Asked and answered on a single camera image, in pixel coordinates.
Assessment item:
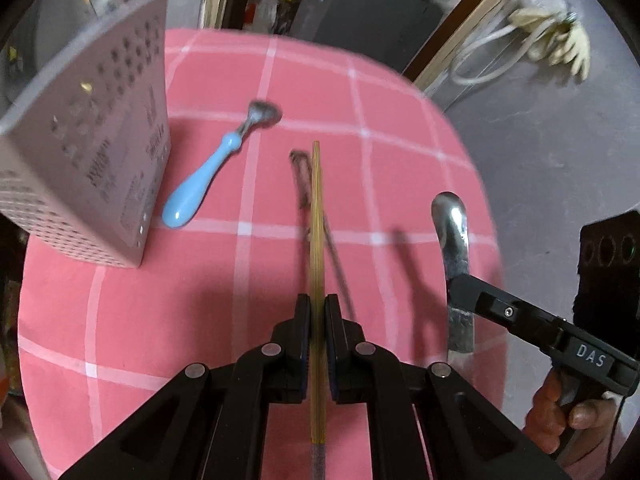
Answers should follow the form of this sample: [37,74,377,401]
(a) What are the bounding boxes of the white perforated utensil holder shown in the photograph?
[1,0,170,268]

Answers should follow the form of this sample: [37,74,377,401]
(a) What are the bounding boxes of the wooden chopstick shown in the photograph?
[309,141,328,479]

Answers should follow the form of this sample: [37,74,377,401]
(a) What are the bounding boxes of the right hand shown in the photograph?
[523,370,617,466]

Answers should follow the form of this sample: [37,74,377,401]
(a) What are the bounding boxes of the pink checked tablecloth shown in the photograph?
[18,29,501,477]

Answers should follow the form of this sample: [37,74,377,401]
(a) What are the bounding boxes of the cream rubber gloves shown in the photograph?
[509,8,591,81]

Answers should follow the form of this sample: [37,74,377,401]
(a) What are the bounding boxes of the grey washing machine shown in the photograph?
[288,0,445,73]

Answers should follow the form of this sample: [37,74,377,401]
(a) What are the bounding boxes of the blue handled spoon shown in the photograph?
[162,100,282,229]

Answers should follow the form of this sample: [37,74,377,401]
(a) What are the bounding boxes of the white hose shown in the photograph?
[449,22,557,87]

